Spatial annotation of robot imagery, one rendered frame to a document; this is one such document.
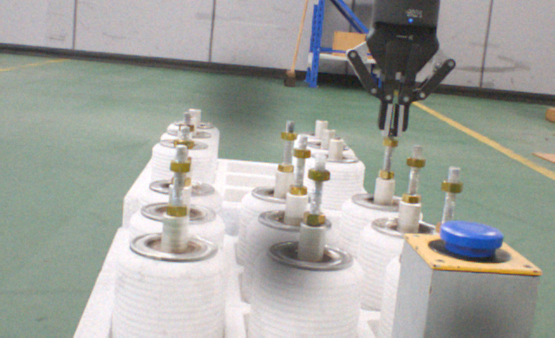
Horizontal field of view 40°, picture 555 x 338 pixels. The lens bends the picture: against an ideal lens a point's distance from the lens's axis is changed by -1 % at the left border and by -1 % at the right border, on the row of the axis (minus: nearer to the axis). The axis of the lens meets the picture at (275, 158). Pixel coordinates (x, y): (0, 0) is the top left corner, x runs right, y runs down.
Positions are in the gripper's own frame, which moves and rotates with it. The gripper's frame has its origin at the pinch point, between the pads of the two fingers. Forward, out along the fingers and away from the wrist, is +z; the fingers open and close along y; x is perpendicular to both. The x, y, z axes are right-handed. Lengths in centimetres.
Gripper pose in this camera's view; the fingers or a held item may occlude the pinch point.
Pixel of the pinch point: (393, 119)
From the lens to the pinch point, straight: 91.1
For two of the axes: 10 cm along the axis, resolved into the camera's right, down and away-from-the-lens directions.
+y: 10.0, 0.9, 0.3
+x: -0.2, -1.7, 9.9
